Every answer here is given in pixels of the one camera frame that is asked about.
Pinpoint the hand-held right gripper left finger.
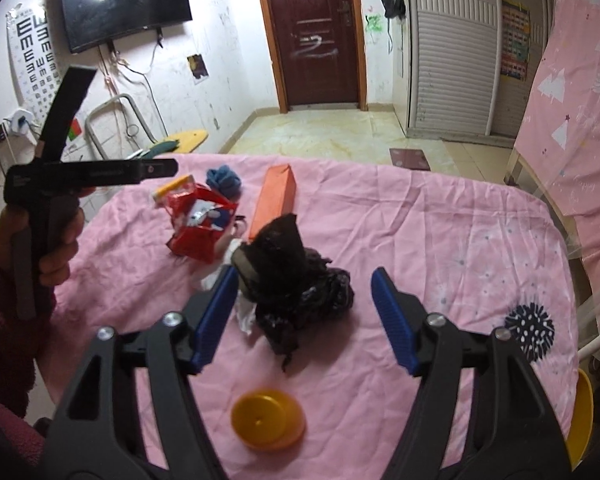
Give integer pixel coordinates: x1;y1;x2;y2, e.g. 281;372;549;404
40;264;240;480

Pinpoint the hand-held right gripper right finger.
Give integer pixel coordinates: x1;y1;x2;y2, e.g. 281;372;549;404
371;266;573;480

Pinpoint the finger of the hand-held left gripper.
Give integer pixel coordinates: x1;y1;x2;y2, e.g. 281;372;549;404
36;64;98;162
79;157;180;187

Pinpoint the black cloth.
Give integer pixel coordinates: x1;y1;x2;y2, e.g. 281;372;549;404
230;213;355;373

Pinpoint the person's left forearm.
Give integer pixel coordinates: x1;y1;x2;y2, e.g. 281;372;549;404
0;239;59;433

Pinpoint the person's left hand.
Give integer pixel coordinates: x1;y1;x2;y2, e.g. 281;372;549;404
0;187;87;289

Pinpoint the white tissue paper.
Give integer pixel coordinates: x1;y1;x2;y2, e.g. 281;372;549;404
199;240;258;337

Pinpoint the dark green cushion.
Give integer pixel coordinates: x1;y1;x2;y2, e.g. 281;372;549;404
129;141;179;162

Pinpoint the white charger device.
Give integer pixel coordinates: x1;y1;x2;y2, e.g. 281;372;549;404
9;109;39;137

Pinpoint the yellow stick packet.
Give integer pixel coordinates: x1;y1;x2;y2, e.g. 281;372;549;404
152;173;197;202

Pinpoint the metal folding chair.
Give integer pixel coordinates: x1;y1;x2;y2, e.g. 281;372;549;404
83;93;157;162

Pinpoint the eye chart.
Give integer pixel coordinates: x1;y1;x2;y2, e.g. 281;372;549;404
5;2;84;144

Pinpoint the yellow board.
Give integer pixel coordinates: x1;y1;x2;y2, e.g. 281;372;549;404
156;129;209;156

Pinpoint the red snack packet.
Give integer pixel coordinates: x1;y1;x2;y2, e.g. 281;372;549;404
166;182;239;264

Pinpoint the blue sock ball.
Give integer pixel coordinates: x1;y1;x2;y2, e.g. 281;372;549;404
205;163;243;199

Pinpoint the yellow plastic cup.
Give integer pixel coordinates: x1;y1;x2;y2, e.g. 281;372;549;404
230;389;309;453

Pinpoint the pink bedsheet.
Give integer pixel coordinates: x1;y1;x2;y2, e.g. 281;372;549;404
45;152;581;480

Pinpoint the orange box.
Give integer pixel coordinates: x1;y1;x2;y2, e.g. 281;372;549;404
249;164;299;244

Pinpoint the dark red floor scale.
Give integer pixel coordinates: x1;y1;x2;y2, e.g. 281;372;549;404
389;147;431;174

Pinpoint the yellow plastic basin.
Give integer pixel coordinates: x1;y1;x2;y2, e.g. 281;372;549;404
564;367;594;472

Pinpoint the brown door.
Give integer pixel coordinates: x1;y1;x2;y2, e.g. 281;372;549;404
252;0;369;114

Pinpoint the white slatted wardrobe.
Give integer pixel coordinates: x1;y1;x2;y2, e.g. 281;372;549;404
402;0;552;142

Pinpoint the pink tree-print curtain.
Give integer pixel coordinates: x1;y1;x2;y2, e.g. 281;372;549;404
511;0;600;313

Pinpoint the colourful grid poster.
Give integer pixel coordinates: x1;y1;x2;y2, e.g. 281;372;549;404
499;0;532;82

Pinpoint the black wall television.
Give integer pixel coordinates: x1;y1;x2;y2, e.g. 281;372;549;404
59;0;194;55

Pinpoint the wooden bed frame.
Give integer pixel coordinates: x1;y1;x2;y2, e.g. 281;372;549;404
502;149;583;243

